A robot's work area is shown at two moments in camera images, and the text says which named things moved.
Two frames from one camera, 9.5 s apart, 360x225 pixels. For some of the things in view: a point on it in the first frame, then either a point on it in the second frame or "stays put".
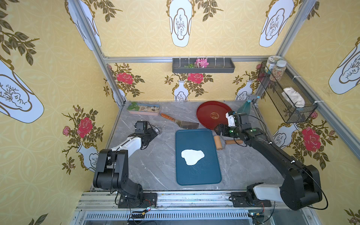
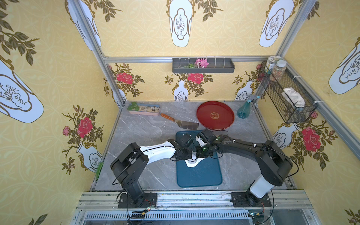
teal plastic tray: x=206 y=171 stays put
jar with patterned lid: x=272 y=61 stays put
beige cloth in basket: x=294 y=97 stays put
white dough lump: x=191 y=156 stays put
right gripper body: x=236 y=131 → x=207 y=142
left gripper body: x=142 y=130 → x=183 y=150
